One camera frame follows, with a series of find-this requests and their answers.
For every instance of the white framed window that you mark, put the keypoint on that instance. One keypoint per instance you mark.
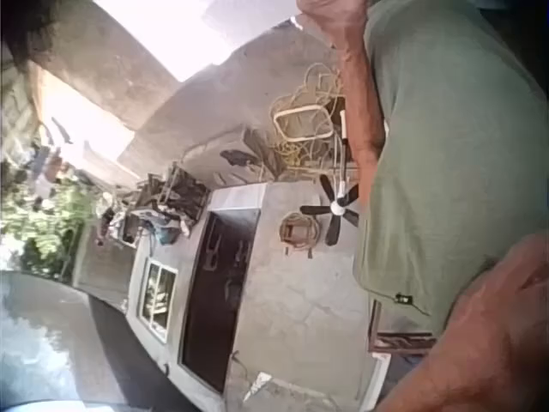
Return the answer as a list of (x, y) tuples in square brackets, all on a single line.
[(156, 296)]

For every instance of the grey glossy car roof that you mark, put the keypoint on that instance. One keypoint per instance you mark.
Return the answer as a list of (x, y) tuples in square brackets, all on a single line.
[(47, 339)]

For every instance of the dark doorway panel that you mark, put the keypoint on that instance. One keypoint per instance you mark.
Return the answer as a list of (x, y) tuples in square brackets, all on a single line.
[(221, 292)]

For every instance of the person's left hand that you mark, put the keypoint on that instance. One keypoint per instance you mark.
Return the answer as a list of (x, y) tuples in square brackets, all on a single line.
[(332, 15)]

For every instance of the green trees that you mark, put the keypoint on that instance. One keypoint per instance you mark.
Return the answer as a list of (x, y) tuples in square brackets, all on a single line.
[(47, 214)]

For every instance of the white scrap of debris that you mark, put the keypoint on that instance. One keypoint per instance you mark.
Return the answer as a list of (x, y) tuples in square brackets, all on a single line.
[(259, 384)]

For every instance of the white rectangular frame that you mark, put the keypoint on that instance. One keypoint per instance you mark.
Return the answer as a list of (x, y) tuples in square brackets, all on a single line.
[(286, 112)]

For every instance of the black bladed fan white hub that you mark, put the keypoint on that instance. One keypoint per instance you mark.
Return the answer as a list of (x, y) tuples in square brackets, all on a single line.
[(339, 209)]

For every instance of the heap of dark clutter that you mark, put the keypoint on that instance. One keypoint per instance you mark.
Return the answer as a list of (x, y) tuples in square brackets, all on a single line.
[(171, 193)]

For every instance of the white board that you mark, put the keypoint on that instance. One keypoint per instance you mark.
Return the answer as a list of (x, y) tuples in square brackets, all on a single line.
[(377, 377)]

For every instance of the brown wooden frame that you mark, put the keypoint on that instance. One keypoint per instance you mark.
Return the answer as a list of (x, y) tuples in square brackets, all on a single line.
[(399, 341)]

